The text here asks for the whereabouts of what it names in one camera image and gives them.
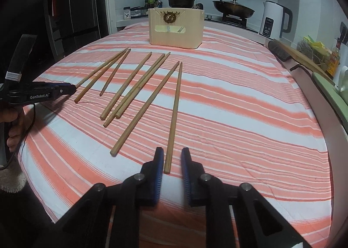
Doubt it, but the dark metal wok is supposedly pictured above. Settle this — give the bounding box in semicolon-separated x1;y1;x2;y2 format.
204;0;256;18

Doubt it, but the white electric kettle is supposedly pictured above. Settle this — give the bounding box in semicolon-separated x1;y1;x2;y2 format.
259;0;293;38

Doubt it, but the wooden cutting board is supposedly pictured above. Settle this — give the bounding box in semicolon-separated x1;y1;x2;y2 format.
268;39;336;87

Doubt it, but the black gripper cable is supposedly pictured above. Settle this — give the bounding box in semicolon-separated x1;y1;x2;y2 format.
0;103;37;171

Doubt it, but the white cup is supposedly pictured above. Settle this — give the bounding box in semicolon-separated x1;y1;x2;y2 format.
334;66;348;96

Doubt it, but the white fluffy slipper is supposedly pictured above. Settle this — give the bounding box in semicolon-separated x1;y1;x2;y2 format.
0;166;27;193

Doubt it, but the orange white striped cloth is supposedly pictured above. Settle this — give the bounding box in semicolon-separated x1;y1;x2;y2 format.
20;23;333;248

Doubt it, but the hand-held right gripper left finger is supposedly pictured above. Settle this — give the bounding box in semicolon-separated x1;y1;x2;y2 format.
52;147;164;248

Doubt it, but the tapered wooden chopstick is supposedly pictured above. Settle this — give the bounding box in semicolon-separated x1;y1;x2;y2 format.
164;62;183;174

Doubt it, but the beige wooden chopstick holder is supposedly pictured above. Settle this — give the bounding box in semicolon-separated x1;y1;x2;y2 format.
148;8;204;47

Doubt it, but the yellow green food bag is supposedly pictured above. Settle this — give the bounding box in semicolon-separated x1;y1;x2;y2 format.
297;35;333;65

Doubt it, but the glass pan lid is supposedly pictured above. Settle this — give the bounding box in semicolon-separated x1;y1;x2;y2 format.
215;0;252;12

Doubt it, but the black gas stove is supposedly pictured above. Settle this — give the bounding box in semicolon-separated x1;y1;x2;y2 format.
204;13;260;32

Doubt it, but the row of wooden chopsticks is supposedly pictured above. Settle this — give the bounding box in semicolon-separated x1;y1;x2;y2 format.
74;47;180;156

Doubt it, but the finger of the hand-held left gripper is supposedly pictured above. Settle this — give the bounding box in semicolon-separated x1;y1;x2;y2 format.
35;82;77;97

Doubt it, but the black wok on stove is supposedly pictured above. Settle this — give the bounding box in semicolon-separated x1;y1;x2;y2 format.
166;0;198;9

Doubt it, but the dark seasoning container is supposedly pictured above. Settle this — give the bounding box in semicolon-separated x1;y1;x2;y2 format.
130;6;149;18

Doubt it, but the brown sauce bottle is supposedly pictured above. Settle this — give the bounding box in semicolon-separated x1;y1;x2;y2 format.
328;36;342;80

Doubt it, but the green tray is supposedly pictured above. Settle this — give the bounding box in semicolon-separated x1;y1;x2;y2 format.
312;72;348;129

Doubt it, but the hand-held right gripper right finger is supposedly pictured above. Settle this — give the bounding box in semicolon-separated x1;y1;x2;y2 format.
181;147;313;248

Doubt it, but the dark refrigerator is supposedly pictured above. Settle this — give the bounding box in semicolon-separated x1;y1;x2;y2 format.
45;0;109;57

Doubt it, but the person's left hand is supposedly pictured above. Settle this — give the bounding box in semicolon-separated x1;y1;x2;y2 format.
0;105;26;154

